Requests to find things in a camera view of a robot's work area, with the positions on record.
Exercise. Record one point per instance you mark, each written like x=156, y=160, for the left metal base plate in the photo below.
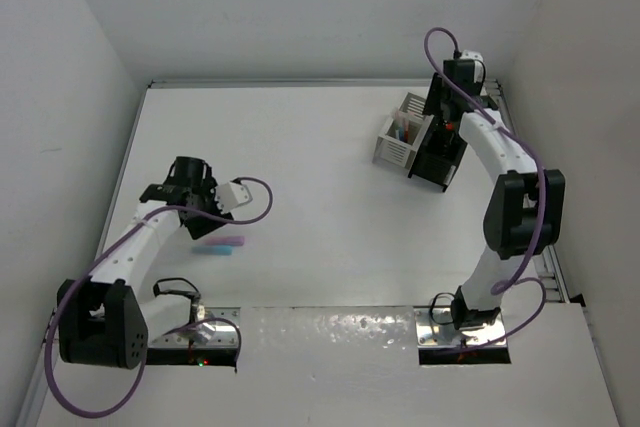
x=216, y=333

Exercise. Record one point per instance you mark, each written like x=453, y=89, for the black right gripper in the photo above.
x=433, y=105

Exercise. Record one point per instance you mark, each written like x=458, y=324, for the black slotted organizer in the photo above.
x=439, y=155

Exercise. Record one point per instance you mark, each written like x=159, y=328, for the metal base plate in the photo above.
x=435, y=330
x=216, y=333

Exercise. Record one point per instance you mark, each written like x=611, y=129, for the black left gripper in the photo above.
x=208, y=189

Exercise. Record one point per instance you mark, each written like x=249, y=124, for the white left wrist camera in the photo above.
x=231, y=195

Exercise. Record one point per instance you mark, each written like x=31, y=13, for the purple highlighter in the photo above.
x=233, y=241

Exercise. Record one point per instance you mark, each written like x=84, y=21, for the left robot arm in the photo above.
x=104, y=322

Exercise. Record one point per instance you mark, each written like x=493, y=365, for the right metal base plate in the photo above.
x=435, y=330

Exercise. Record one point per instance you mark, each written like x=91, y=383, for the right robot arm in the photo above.
x=524, y=213

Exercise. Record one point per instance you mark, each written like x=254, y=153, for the white slotted organizer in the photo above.
x=388, y=148

